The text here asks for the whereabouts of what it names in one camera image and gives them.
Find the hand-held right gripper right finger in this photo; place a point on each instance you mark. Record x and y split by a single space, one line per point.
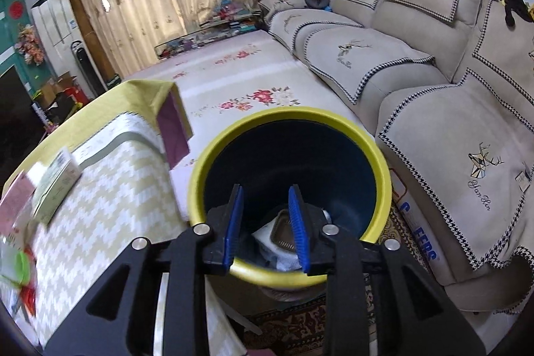
298 233

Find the pale green tissue packet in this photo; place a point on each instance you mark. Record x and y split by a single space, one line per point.
56 185

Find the pink packet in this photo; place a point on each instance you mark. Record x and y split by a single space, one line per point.
14 201

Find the yellow tablecloth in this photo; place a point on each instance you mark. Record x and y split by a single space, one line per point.
104 105

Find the bright green wrapper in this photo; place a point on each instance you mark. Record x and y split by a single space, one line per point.
18 266

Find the white cabinet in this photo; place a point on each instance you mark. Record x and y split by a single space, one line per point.
54 26

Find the white floral mat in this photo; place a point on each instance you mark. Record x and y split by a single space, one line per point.
250 72

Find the yellow rimmed dark trash bin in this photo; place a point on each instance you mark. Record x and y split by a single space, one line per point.
292 112

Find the white wrapper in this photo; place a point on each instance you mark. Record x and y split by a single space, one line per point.
266 242

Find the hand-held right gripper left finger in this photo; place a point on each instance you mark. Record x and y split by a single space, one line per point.
232 229

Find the black tower fan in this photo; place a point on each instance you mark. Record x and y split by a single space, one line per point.
83 64

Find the red packet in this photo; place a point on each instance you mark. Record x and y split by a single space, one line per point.
28 297

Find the brown ribbed wrapper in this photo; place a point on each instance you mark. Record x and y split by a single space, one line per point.
280 233

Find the white box with blue print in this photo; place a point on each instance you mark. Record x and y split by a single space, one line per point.
413 222

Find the beige fabric sofa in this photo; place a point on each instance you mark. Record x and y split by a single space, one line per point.
417 47

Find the artificial flower decoration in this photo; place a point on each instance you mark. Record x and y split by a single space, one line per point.
30 45

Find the green wall board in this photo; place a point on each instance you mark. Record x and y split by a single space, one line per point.
10 18

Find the cardboard boxes on floor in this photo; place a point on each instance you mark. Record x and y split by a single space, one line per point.
62 89

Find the row of books and clutter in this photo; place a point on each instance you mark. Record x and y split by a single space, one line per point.
217 26

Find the black and yellow plush toy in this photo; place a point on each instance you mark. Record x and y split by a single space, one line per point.
507 1

